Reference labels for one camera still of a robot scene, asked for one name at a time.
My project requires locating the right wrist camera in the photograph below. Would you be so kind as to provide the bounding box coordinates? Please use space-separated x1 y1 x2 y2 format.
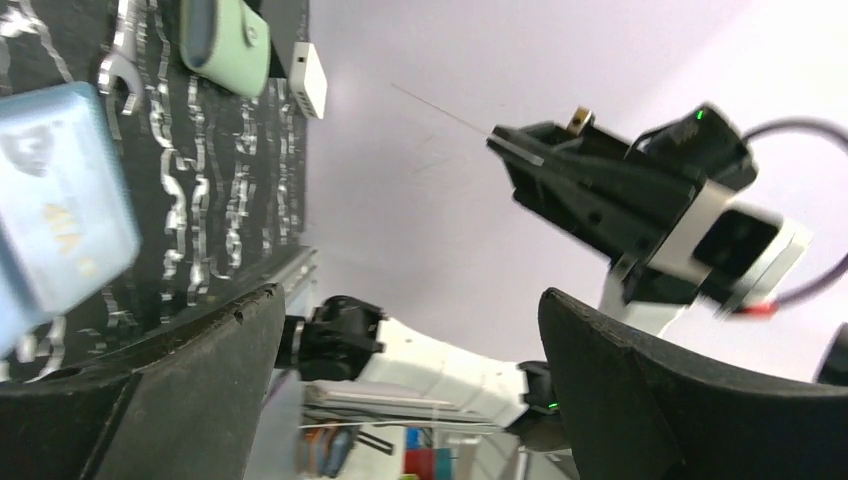
693 203 813 313

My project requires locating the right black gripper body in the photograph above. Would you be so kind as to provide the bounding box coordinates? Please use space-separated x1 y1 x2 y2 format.
609 102 759 312

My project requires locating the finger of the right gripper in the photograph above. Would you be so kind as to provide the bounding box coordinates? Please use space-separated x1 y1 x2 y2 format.
487 122 706 206
513 180 653 261

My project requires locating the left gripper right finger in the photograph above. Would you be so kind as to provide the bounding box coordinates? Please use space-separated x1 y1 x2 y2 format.
538 288 847 479

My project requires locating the white box with label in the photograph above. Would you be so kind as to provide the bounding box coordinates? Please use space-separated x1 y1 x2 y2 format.
288 42 328 120

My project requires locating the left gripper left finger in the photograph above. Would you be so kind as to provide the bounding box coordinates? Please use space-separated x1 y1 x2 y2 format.
1 285 285 479

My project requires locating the blue card holder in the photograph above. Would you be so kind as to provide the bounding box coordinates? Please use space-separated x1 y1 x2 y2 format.
1 82 140 354

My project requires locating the green card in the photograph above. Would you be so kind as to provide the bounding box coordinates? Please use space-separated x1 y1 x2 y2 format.
179 0 271 99

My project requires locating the silver wrench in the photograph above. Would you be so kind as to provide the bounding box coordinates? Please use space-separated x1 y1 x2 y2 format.
97 0 145 116

